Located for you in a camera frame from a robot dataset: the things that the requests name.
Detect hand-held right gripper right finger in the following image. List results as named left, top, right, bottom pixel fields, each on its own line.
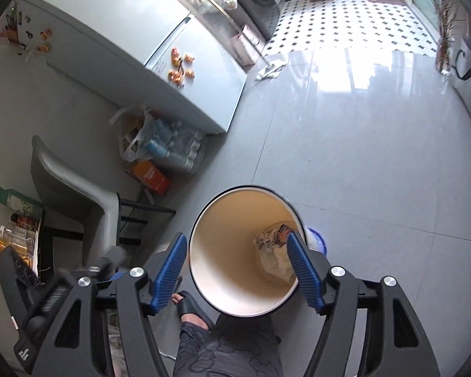
left=286, top=232, right=442, bottom=377

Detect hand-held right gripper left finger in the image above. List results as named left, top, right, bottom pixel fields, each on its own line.
left=31, top=233, right=189, bottom=377

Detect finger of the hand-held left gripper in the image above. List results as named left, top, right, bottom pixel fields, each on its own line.
left=88, top=247, right=129, bottom=284

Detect printed wrapper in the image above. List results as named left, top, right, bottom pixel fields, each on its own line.
left=253, top=223, right=305, bottom=285

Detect round trash bin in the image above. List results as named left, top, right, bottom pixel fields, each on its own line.
left=188, top=184, right=311, bottom=319

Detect person's foot in black sandal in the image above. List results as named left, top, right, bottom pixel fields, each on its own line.
left=172, top=291, right=216, bottom=331

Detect clear water bottle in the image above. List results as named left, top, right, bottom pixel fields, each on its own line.
left=0, top=224, right=38, bottom=251

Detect grey chair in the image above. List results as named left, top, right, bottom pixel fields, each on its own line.
left=31, top=135, right=177, bottom=254

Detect orange box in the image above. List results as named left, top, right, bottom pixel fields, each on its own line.
left=131, top=160, right=172, bottom=196

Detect person's leg in patterned trousers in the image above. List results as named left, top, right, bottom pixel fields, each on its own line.
left=173, top=314, right=285, bottom=377

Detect green carton box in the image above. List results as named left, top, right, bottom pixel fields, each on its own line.
left=0, top=186, right=45, bottom=221

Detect white plastic shopping bag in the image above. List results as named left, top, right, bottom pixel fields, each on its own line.
left=110, top=106, right=158, bottom=162

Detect pack of water bottles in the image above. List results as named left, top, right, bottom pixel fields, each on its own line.
left=143, top=120, right=208, bottom=174

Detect cluster of orange figure magnets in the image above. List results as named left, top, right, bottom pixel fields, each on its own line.
left=168, top=46, right=196, bottom=86

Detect flat mop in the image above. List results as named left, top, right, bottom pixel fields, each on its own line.
left=192, top=0, right=290, bottom=82

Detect light blue fridge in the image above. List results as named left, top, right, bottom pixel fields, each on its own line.
left=14, top=0, right=249, bottom=134

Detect pink paper bag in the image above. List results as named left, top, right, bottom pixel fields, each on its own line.
left=231, top=24, right=264, bottom=67

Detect group of assorted fridge magnets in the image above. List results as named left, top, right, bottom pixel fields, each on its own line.
left=0, top=0, right=69, bottom=61

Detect dried branches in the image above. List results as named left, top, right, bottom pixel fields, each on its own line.
left=426, top=0, right=458, bottom=75

